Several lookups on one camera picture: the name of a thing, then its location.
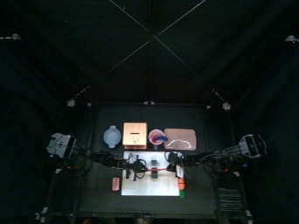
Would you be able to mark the printed label sheet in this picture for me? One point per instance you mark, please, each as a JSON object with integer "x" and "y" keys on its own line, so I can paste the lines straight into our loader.
{"x": 229, "y": 199}

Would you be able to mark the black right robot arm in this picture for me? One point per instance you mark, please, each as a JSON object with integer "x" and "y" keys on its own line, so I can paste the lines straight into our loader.
{"x": 229, "y": 151}

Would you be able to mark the blue spoon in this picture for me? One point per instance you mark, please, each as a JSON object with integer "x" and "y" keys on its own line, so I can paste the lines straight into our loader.
{"x": 160, "y": 137}

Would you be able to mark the wooden box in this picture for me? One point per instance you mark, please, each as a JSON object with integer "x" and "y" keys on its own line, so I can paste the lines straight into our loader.
{"x": 135, "y": 134}

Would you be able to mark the orange toy carrot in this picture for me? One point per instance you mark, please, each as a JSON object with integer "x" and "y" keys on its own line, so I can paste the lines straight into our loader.
{"x": 181, "y": 186}

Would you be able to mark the white cutting board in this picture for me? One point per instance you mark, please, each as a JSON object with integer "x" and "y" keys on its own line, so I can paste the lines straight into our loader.
{"x": 151, "y": 182}

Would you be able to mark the metal frame clamp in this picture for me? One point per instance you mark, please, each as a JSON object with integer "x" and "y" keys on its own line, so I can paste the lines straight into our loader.
{"x": 291, "y": 38}
{"x": 225, "y": 106}
{"x": 71, "y": 102}
{"x": 148, "y": 102}
{"x": 15, "y": 37}

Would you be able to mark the white toy knife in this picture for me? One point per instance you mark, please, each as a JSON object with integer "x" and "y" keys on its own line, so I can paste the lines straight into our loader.
{"x": 179, "y": 172}

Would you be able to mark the pink salmon toy block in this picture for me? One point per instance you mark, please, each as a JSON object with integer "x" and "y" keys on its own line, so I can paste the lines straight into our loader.
{"x": 115, "y": 184}

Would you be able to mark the pink cup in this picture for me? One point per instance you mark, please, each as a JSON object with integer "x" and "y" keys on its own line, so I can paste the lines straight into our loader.
{"x": 153, "y": 140}

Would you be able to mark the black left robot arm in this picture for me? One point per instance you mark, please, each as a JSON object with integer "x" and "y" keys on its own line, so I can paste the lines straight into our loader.
{"x": 91, "y": 155}

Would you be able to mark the black toy sushi roll piece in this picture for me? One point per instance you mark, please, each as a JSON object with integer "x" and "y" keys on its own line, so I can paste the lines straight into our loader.
{"x": 153, "y": 160}

